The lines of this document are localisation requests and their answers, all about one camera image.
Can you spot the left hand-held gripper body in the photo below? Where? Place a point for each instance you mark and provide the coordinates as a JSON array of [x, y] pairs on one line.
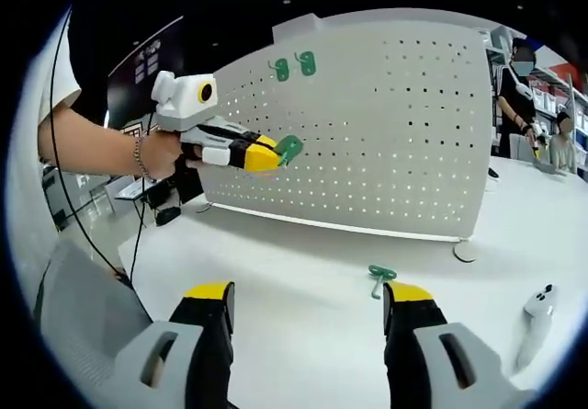
[[184, 101]]

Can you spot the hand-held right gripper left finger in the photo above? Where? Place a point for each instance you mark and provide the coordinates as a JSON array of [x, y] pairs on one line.
[[179, 358]]

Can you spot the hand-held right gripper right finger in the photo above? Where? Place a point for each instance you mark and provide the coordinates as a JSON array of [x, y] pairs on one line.
[[459, 363]]

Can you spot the green hook assembly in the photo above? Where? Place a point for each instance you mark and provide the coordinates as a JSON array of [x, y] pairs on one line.
[[380, 271], [290, 144], [282, 72], [308, 63]]

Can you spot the white perforated mounting plate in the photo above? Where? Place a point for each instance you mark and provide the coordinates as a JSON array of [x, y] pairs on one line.
[[390, 151]]

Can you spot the person's left hand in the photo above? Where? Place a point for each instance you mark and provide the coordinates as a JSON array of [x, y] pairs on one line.
[[161, 156]]

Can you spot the large dark display screen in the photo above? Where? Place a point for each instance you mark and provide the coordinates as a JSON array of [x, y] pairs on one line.
[[128, 82]]

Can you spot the white handheld controller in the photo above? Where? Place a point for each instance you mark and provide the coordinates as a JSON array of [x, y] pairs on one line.
[[539, 310]]

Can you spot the grey mesh office chair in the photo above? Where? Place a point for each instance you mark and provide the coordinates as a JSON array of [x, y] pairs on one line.
[[82, 308]]

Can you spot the person's white shirt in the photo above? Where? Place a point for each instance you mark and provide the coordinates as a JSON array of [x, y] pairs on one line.
[[57, 82]]

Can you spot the metal storage shelf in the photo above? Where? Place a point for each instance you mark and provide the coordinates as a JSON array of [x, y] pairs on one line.
[[558, 92]]

